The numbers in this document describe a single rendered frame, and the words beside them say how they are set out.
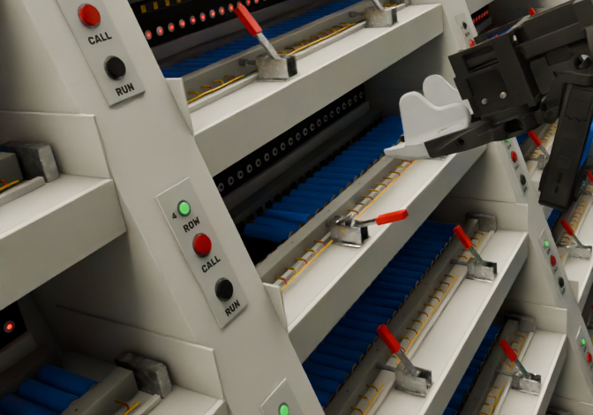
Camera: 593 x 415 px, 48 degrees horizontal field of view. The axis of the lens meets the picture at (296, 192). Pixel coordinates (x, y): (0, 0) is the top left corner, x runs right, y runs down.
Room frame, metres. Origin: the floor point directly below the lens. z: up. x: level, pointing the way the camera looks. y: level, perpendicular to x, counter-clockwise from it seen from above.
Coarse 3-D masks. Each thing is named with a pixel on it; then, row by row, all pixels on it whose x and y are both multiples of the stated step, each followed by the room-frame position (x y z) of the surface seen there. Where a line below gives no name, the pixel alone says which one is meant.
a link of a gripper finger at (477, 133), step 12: (516, 120) 0.53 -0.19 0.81; (456, 132) 0.55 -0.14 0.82; (468, 132) 0.53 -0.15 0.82; (480, 132) 0.53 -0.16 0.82; (492, 132) 0.52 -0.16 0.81; (504, 132) 0.52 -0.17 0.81; (432, 144) 0.56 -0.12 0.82; (444, 144) 0.55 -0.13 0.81; (456, 144) 0.54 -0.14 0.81; (468, 144) 0.53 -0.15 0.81; (480, 144) 0.53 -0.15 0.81; (432, 156) 0.56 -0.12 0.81
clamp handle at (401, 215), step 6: (402, 210) 0.68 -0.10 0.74; (354, 216) 0.72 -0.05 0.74; (378, 216) 0.70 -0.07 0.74; (384, 216) 0.69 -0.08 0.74; (390, 216) 0.68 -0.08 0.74; (396, 216) 0.68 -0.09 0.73; (402, 216) 0.68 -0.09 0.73; (354, 222) 0.73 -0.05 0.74; (360, 222) 0.72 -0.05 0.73; (366, 222) 0.71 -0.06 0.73; (372, 222) 0.70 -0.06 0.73; (378, 222) 0.70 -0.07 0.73; (384, 222) 0.69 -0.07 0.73; (390, 222) 0.69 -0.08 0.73
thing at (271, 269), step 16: (384, 160) 0.89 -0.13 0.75; (400, 160) 0.91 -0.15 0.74; (416, 160) 0.91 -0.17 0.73; (368, 176) 0.85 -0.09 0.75; (384, 176) 0.87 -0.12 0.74; (400, 176) 0.87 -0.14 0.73; (352, 192) 0.80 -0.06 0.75; (368, 192) 0.83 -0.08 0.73; (336, 208) 0.77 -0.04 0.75; (352, 208) 0.80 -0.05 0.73; (304, 224) 0.74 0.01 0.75; (320, 224) 0.73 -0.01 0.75; (288, 240) 0.71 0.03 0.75; (304, 240) 0.71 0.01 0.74; (272, 256) 0.68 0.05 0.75; (288, 256) 0.68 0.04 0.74; (272, 272) 0.66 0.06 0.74
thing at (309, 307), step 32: (384, 96) 1.14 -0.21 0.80; (288, 160) 0.93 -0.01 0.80; (448, 160) 0.91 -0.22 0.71; (384, 192) 0.84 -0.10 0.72; (416, 192) 0.83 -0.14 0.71; (384, 224) 0.76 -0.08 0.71; (416, 224) 0.82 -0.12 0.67; (320, 256) 0.71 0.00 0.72; (352, 256) 0.69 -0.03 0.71; (384, 256) 0.74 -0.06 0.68; (288, 288) 0.65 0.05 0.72; (320, 288) 0.64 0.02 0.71; (352, 288) 0.68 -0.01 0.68; (288, 320) 0.60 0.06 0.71; (320, 320) 0.62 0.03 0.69
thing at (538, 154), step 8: (544, 128) 1.43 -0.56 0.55; (552, 128) 1.48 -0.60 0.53; (520, 136) 1.42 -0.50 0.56; (528, 136) 1.42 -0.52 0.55; (536, 136) 1.27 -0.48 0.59; (544, 136) 1.41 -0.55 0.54; (552, 136) 1.43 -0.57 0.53; (520, 144) 1.37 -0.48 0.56; (528, 144) 1.35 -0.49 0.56; (536, 144) 1.27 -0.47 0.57; (544, 144) 1.39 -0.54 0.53; (528, 152) 1.32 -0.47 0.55; (536, 152) 1.33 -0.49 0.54; (544, 152) 1.26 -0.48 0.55; (528, 160) 1.29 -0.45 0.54; (536, 160) 1.28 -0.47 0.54; (544, 160) 1.26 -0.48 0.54; (528, 168) 1.29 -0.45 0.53; (536, 168) 1.27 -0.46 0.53; (536, 176) 1.25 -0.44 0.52; (536, 184) 1.11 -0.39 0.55; (544, 208) 1.13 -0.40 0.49; (552, 208) 1.19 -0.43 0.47
